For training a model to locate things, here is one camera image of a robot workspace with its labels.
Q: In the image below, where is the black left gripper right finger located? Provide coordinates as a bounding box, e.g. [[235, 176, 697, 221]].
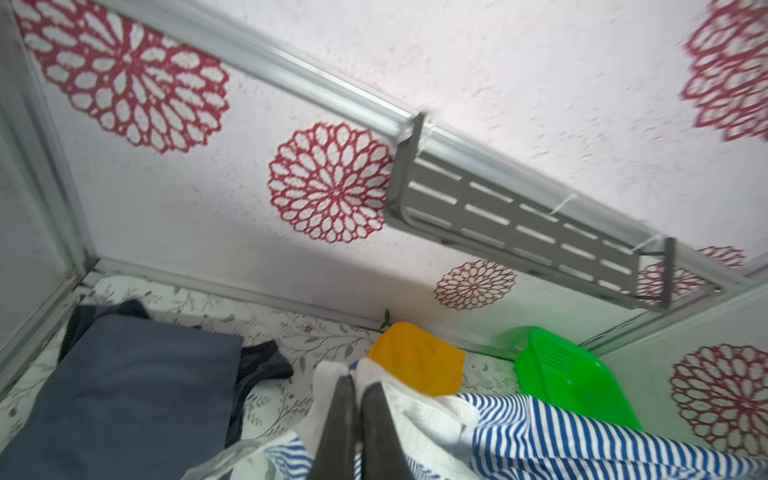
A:
[[362, 383, 414, 480]]

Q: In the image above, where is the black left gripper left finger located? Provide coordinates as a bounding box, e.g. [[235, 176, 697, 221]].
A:
[[307, 375, 359, 480]]

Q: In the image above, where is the striped tank top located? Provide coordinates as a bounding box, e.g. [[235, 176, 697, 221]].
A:
[[179, 358, 768, 480]]

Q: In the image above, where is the grey blue tank top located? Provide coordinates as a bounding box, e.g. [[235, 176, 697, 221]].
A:
[[1, 300, 293, 479]]

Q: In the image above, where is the yellow fabric hat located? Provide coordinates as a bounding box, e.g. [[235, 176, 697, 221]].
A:
[[369, 322, 466, 396]]

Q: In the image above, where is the green plastic basket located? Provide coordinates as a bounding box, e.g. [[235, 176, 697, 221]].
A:
[[512, 327, 642, 430]]

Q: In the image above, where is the grey wall shelf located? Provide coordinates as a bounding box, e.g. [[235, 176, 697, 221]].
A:
[[383, 112, 721, 312]]

